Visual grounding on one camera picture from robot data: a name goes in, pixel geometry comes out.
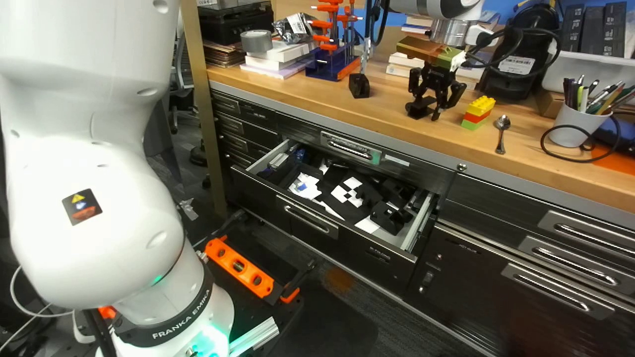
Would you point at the wooden post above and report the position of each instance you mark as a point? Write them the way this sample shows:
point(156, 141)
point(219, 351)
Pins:
point(201, 111)

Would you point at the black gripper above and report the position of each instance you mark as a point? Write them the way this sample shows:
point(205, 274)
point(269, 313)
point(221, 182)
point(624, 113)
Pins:
point(438, 79)

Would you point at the black drawer cabinet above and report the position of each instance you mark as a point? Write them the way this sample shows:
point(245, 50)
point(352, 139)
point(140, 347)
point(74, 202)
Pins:
point(503, 290)

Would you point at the pale green metal plate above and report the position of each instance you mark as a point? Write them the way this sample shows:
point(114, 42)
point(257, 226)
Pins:
point(255, 337)

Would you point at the black white checker sheet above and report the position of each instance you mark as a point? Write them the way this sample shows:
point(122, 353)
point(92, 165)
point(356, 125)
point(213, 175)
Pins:
point(344, 190)

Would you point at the orange hex keys blue stand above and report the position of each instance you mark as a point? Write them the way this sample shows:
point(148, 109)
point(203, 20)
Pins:
point(330, 65)

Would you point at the yellow green red brick stack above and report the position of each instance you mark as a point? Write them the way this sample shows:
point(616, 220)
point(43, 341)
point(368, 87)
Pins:
point(477, 111)

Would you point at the black low drawer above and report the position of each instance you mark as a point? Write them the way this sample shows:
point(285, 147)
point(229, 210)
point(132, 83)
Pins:
point(271, 248)

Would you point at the metal spoon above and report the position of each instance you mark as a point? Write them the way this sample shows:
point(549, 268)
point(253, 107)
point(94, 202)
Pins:
point(503, 121)

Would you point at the black plastic block piece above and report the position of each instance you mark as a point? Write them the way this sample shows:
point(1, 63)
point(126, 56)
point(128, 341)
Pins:
point(360, 85)

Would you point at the blue board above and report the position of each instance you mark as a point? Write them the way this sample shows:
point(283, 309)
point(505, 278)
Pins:
point(493, 8)

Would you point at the green pen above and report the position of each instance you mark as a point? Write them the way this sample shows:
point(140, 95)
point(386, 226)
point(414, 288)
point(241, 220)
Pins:
point(582, 97)

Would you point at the cup of pens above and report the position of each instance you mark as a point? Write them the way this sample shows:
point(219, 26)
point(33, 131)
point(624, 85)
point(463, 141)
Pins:
point(569, 91)

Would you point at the white blue box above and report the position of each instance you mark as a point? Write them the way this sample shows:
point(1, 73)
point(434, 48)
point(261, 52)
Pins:
point(368, 226)

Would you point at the white pen cup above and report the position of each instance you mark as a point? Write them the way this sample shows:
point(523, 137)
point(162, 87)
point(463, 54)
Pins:
point(572, 125)

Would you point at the black device with white label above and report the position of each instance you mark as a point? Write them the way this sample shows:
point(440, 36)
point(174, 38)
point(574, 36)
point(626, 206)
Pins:
point(523, 65)

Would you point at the white plastic bin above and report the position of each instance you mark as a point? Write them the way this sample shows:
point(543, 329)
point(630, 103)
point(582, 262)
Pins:
point(582, 71)

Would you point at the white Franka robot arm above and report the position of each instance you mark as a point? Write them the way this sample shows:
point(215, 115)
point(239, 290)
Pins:
point(86, 165)

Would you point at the silver foil bag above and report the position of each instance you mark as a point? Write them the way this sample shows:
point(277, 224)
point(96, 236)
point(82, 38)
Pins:
point(295, 26)

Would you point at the grey duct tape roll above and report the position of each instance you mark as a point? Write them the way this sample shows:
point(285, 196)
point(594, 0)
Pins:
point(257, 42)

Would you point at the yellow pencil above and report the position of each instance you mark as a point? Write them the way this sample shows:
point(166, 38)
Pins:
point(612, 99)

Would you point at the grey tool drawer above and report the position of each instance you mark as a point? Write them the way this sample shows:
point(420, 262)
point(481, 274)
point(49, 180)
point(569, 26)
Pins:
point(398, 254)

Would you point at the stack of books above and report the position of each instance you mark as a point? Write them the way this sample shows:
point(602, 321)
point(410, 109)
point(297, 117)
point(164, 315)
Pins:
point(400, 65)

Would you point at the black boxes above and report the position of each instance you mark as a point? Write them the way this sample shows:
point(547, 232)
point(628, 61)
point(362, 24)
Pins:
point(592, 30)

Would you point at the gold green wrist camera box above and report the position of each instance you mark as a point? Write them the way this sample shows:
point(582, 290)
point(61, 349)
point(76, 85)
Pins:
point(430, 52)

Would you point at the black printer box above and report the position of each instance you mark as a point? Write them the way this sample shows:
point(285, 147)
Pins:
point(231, 22)

